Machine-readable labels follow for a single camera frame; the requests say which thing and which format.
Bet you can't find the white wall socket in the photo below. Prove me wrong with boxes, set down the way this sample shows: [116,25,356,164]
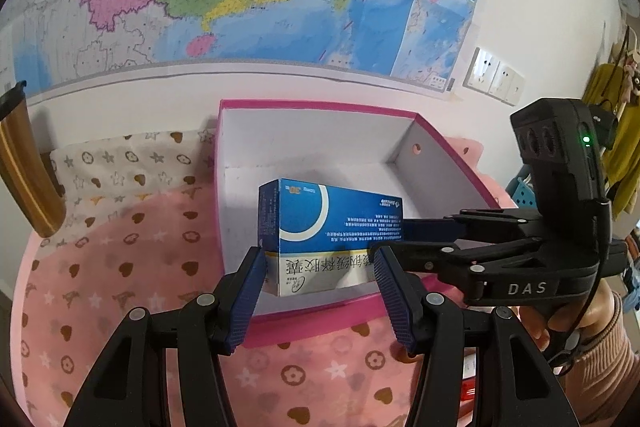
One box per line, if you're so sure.
[462,47,501,94]
[489,63,516,102]

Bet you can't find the blue white medicine box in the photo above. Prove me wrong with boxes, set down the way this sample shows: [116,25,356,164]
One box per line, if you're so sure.
[257,178,416,297]

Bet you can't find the red white packet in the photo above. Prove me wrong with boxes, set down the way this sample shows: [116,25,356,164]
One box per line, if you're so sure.
[457,352,482,403]

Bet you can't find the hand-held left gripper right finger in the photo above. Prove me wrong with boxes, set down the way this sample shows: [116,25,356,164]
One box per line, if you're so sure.
[372,246,573,427]

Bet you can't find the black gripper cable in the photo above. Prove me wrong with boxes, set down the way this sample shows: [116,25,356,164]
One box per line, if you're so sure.
[547,199,613,375]

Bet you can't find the pink cardboard box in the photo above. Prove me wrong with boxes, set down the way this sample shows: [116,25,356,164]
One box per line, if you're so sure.
[216,99,503,348]

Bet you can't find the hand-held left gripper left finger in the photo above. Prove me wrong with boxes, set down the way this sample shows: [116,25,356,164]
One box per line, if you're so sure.
[62,246,268,427]

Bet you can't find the white wall switch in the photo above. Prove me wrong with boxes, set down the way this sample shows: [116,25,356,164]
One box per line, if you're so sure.
[507,72,527,106]

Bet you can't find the pink printed blanket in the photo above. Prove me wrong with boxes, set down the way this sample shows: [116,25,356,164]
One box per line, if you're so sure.
[10,127,501,427]

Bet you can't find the person's right forearm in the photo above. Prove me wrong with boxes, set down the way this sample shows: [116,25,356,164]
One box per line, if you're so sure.
[550,292,640,427]

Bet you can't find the gold thermos bottle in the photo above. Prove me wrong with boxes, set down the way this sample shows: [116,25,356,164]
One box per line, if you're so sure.
[0,81,67,238]

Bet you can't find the yellow hanging clothing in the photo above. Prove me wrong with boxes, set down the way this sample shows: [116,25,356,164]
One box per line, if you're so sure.
[582,63,640,218]

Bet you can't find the person's right hand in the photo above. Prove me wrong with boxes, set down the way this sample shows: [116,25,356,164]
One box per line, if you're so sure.
[518,279,621,354]

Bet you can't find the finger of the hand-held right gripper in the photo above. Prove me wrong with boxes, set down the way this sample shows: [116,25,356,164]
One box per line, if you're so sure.
[369,236,542,304]
[402,208,542,241]

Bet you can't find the blue plastic basket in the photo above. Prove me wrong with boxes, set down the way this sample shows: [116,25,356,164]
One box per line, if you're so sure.
[505,177,538,210]

